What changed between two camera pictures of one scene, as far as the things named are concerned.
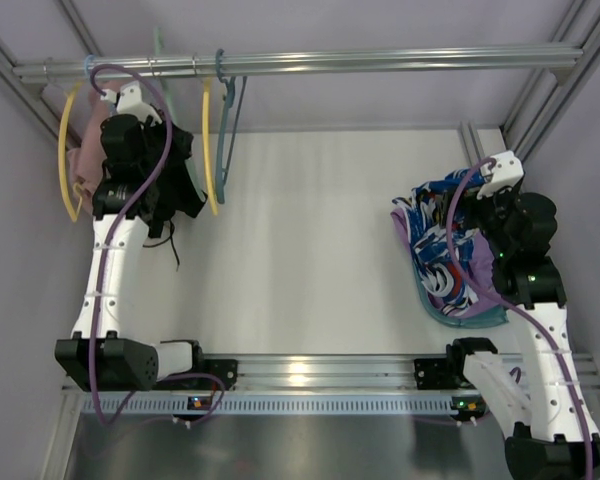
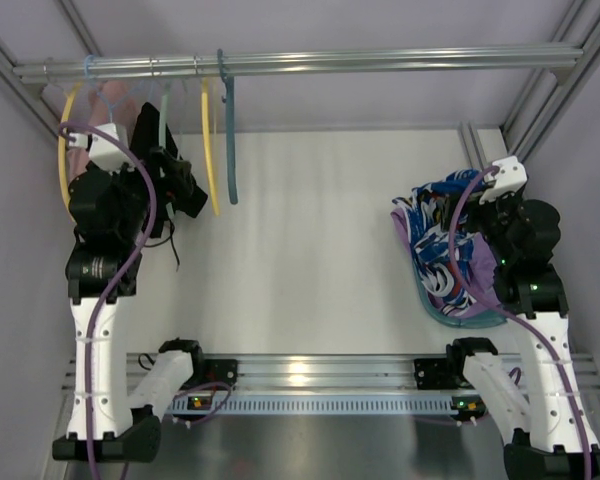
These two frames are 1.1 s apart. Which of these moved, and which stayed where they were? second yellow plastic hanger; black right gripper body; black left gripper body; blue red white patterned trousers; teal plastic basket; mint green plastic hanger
Moved: black left gripper body; mint green plastic hanger
Stayed: black right gripper body; teal plastic basket; second yellow plastic hanger; blue red white patterned trousers
